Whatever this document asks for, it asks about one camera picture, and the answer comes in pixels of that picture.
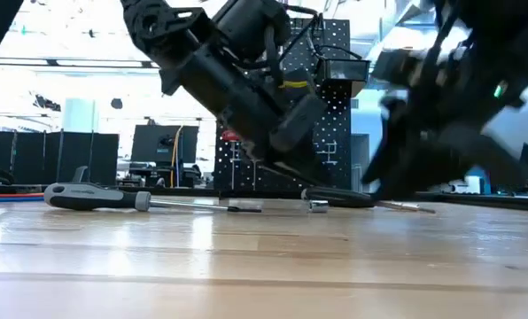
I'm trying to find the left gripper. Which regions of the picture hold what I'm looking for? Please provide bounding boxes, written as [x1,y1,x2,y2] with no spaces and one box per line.
[120,0,328,185]

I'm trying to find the white round column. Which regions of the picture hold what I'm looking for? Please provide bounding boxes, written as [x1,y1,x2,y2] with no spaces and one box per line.
[61,97,101,133]

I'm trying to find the black computer monitor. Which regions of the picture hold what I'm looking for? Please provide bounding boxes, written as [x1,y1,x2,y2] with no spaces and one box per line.
[130,124,200,166]

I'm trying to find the black pegboard bin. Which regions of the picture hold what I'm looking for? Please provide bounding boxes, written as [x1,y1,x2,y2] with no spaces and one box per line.
[319,58,372,97]

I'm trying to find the blue chair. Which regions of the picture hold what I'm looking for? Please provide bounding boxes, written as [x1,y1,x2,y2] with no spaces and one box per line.
[465,166,491,196]

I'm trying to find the chrome wire ring rack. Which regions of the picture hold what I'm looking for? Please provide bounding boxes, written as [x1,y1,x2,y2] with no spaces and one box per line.
[226,139,338,167]

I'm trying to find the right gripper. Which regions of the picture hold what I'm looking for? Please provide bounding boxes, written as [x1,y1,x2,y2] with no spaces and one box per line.
[361,43,528,199]

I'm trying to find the black metal pegboard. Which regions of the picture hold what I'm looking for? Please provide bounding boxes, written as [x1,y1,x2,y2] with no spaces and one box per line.
[213,17,353,192]

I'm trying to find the small chrome socket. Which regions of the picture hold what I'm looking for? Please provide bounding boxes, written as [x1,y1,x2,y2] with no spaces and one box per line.
[307,199,330,214]

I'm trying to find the coloured wire harness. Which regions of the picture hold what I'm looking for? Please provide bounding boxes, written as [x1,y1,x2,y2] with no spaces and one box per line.
[0,191,46,204]

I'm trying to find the large grey black screwdriver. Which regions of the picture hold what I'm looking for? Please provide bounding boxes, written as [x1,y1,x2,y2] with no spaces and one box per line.
[43,182,263,214]

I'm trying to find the yellow hanging cable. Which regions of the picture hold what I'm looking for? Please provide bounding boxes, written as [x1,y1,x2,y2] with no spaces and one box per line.
[169,124,185,188]

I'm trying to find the black partition panels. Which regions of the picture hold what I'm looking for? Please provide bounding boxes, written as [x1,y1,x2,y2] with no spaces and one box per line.
[0,129,120,186]

